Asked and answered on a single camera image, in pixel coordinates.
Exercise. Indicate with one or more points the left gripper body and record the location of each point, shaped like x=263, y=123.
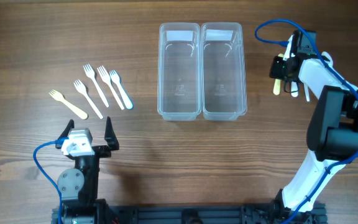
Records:
x=100, y=152

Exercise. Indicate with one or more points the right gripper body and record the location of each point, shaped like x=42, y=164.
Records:
x=277, y=70

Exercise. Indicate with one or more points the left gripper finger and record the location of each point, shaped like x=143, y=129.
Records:
x=110, y=137
x=64, y=135

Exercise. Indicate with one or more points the yellow plastic spoon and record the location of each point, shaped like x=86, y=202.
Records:
x=277, y=87

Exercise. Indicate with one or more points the white plastic spoon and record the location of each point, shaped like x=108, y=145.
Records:
x=294, y=89
x=306, y=90
x=329, y=59

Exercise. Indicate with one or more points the white plastic fork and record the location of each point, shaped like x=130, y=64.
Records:
x=90, y=73
x=81, y=88
x=107, y=79

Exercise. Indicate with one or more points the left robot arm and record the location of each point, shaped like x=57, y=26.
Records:
x=79, y=185

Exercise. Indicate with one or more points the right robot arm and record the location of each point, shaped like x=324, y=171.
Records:
x=332, y=135

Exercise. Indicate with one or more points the right clear plastic container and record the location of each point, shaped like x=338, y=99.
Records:
x=224, y=71

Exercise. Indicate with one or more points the clear plastic container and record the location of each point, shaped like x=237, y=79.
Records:
x=179, y=76
x=224, y=71

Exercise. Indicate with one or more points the left clear plastic container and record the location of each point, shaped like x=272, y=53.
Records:
x=179, y=76

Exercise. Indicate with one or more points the yellow plastic fork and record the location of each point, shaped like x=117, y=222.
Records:
x=59, y=97

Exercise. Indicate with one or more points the white fork, bluish handle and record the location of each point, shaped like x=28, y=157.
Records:
x=117, y=80

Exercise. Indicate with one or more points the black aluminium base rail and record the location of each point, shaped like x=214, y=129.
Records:
x=246, y=214

